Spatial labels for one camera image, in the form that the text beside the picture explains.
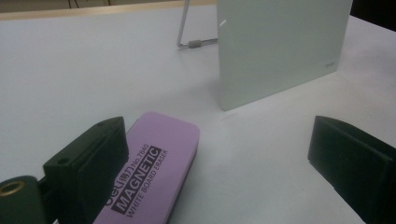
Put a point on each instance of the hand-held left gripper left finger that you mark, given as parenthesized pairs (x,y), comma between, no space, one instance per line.
(84,168)

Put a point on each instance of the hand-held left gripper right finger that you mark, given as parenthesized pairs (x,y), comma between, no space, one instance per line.
(355,161)

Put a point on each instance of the purple whiteboard eraser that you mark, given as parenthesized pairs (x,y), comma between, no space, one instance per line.
(155,140)

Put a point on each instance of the white glass desktop whiteboard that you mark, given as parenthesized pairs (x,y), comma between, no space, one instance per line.
(274,46)

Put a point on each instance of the grey metal stand leg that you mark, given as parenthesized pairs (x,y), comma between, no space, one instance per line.
(195,44)

